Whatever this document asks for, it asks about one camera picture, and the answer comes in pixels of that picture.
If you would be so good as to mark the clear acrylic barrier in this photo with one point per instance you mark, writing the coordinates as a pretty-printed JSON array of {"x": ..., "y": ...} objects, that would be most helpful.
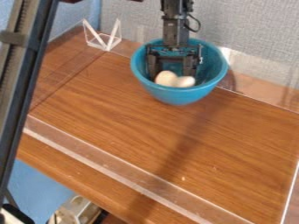
[
  {"x": 158, "y": 189},
  {"x": 262, "y": 79}
]

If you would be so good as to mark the clear acrylic back barrier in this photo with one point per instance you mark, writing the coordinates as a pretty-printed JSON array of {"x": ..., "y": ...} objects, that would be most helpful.
[{"x": 262, "y": 79}]

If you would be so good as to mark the grey metal box under table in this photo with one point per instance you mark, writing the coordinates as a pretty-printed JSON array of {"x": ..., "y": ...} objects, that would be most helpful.
[{"x": 76, "y": 211}]

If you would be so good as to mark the blue bowl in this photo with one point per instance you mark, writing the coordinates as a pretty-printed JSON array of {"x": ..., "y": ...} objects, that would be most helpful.
[{"x": 210, "y": 73}]

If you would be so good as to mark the dark robot arm link foreground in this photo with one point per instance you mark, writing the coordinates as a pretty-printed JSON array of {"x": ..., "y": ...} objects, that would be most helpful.
[{"x": 23, "y": 40}]

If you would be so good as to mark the clear acrylic front barrier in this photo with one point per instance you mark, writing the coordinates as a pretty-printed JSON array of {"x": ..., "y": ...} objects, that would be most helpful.
[{"x": 158, "y": 189}]

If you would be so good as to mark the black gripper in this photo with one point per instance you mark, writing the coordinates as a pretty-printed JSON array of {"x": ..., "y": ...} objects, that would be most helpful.
[{"x": 186, "y": 53}]

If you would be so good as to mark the clear acrylic corner bracket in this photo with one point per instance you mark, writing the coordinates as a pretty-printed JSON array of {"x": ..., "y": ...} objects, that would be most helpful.
[{"x": 101, "y": 40}]

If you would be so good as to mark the brown white plush mushroom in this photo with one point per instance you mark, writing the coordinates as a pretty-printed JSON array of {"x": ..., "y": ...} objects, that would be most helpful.
[{"x": 167, "y": 78}]

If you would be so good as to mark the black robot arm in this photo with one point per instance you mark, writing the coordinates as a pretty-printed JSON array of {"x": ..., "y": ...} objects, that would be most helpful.
[{"x": 179, "y": 22}]

